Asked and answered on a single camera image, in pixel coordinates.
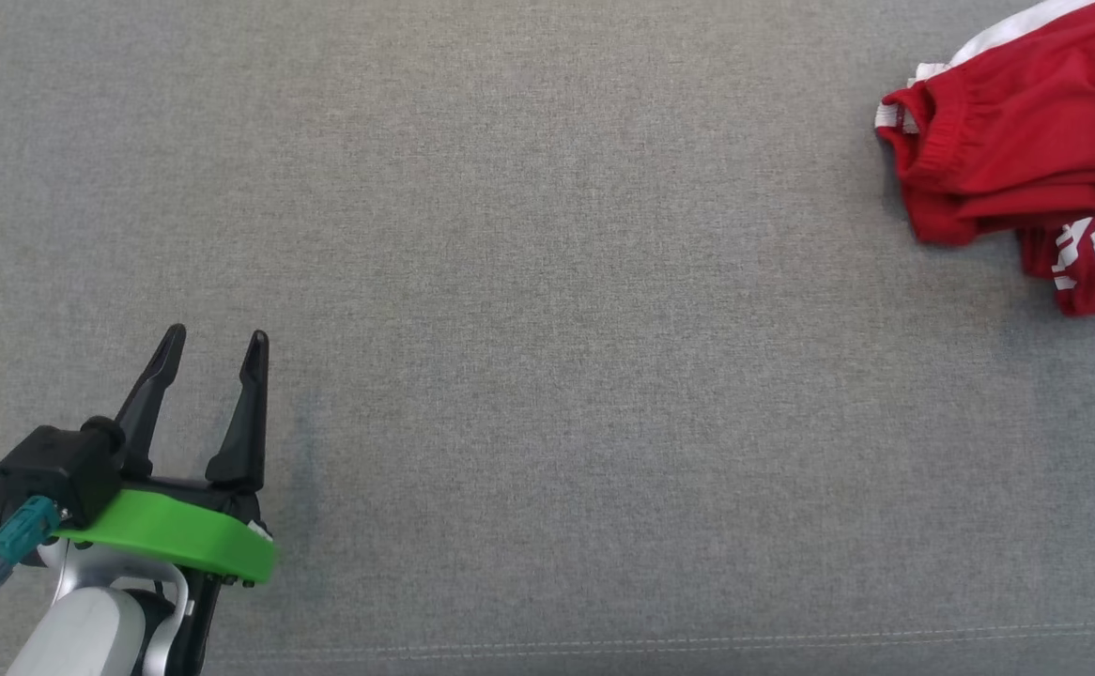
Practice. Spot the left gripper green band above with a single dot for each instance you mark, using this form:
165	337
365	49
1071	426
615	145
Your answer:
172	535

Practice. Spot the red shorts white stripes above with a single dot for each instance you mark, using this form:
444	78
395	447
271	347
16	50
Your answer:
1008	141

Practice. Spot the red Bulls 23 jersey shirt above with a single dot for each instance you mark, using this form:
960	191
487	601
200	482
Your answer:
1087	282

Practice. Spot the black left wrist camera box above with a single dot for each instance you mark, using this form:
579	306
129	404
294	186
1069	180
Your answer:
59	469

